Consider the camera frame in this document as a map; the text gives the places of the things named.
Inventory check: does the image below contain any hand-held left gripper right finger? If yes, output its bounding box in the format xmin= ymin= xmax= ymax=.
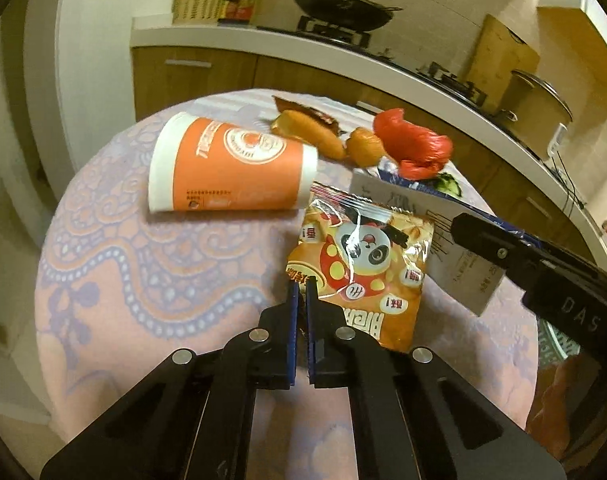
xmin=305 ymin=277 xmax=567 ymax=480

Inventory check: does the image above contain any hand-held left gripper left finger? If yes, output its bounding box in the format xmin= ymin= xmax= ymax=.
xmin=40 ymin=280 xmax=300 ymax=480

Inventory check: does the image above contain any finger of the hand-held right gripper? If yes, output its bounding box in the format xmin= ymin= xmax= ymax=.
xmin=450 ymin=212 xmax=539 ymax=286

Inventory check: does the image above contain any pale green perforated wastebasket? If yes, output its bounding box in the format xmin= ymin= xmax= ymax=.
xmin=537 ymin=317 xmax=582 ymax=362

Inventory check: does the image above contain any white printed paper sheet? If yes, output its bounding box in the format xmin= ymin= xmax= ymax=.
xmin=348 ymin=167 xmax=507 ymax=317

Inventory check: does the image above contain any blue printed plastic package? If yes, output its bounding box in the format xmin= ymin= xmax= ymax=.
xmin=378 ymin=157 xmax=541 ymax=247

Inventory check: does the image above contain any orange panda snack packet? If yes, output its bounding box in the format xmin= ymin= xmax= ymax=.
xmin=285 ymin=181 xmax=435 ymax=352

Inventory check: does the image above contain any red plastic bag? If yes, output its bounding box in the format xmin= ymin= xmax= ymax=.
xmin=373 ymin=107 xmax=455 ymax=180

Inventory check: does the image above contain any orange paper cup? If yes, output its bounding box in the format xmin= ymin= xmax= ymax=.
xmin=148 ymin=111 xmax=319 ymax=213

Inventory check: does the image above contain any white plastic device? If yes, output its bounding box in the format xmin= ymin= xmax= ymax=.
xmin=548 ymin=125 xmax=569 ymax=162

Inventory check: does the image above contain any beige rice cooker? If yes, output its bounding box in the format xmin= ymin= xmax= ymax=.
xmin=493 ymin=72 xmax=574 ymax=162

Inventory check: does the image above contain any glass pot lid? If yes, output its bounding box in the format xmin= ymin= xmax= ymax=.
xmin=510 ymin=68 xmax=575 ymax=125

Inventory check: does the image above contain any wooden cutting board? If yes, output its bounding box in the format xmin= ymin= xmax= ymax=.
xmin=463 ymin=14 xmax=541 ymax=112

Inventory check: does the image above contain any orange bread roll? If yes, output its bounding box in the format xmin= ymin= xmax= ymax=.
xmin=271 ymin=111 xmax=347 ymax=160

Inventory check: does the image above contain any brown snack wrapper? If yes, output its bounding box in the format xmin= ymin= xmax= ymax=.
xmin=272 ymin=95 xmax=341 ymax=137

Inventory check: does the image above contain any black gas hob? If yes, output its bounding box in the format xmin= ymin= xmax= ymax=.
xmin=256 ymin=15 xmax=489 ymax=108

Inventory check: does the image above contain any black wok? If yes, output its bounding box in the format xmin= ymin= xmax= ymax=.
xmin=291 ymin=0 xmax=405 ymax=32

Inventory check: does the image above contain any red seasoning box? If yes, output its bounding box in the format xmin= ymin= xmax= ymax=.
xmin=218 ymin=0 xmax=255 ymax=25

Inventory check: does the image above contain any wicker basket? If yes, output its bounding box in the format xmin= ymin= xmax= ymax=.
xmin=172 ymin=0 xmax=227 ymax=24

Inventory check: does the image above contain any black cable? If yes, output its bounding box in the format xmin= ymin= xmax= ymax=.
xmin=552 ymin=150 xmax=587 ymax=211

